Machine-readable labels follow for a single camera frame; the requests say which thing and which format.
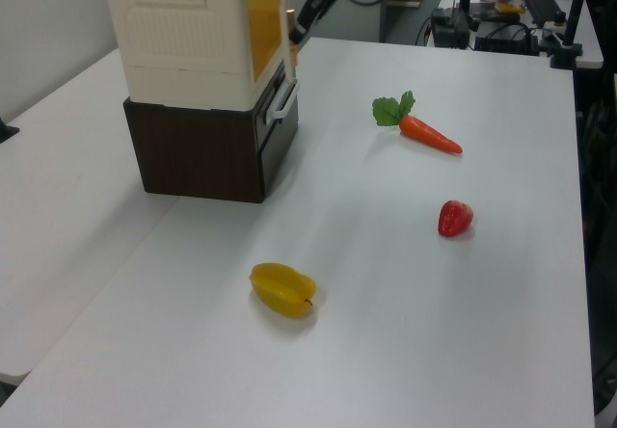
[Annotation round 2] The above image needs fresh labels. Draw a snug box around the orange toy carrot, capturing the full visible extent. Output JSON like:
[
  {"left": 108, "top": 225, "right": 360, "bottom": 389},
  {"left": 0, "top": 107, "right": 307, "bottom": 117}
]
[{"left": 370, "top": 90, "right": 464, "bottom": 156}]

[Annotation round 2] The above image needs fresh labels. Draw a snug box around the white drawer handle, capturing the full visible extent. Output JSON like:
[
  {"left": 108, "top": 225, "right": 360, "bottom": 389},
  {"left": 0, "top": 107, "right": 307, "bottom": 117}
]
[{"left": 264, "top": 78, "right": 302, "bottom": 123}]

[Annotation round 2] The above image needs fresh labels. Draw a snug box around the black clamp stand with pole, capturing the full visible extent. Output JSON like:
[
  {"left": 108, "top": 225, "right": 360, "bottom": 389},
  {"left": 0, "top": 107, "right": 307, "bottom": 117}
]
[{"left": 548, "top": 0, "right": 595, "bottom": 69}]

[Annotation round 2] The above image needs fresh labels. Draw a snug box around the black keyboard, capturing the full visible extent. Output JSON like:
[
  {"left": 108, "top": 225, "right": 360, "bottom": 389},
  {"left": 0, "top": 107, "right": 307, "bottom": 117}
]
[{"left": 520, "top": 0, "right": 567, "bottom": 29}]

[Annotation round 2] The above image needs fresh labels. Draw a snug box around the cabinet door with yellow panel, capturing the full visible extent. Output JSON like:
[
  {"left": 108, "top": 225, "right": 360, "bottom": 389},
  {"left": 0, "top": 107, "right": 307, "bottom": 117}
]
[{"left": 246, "top": 0, "right": 298, "bottom": 86}]

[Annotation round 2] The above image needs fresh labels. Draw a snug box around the black clamp foot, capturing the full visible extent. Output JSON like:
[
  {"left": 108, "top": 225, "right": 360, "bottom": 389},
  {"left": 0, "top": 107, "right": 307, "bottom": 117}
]
[{"left": 0, "top": 118, "right": 21, "bottom": 144}]

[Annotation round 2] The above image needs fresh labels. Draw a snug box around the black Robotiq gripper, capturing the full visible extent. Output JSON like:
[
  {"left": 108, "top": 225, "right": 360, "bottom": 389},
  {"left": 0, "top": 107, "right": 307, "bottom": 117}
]
[{"left": 287, "top": 0, "right": 341, "bottom": 45}]

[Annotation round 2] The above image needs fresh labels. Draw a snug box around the red toy strawberry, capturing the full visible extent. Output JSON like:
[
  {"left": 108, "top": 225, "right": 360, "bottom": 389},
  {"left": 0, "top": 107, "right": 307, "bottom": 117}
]
[{"left": 437, "top": 199, "right": 475, "bottom": 239}]

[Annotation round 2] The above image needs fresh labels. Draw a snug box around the black flat equipment box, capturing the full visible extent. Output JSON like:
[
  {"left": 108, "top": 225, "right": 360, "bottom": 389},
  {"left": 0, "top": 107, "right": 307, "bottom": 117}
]
[{"left": 473, "top": 21, "right": 540, "bottom": 57}]

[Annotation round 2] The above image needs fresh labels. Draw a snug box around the yellow toy starfruit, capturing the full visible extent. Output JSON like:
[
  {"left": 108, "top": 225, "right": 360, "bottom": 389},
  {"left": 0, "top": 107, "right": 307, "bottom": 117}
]
[{"left": 248, "top": 261, "right": 317, "bottom": 320}]

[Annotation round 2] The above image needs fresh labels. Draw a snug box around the dark brown wooden drawer cabinet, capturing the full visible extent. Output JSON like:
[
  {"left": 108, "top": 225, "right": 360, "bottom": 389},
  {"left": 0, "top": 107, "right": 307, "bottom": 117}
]
[{"left": 121, "top": 64, "right": 301, "bottom": 205}]

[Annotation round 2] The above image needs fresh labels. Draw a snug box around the black electronic device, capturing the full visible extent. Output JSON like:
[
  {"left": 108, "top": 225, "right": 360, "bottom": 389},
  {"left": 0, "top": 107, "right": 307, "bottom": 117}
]
[{"left": 429, "top": 7, "right": 472, "bottom": 50}]

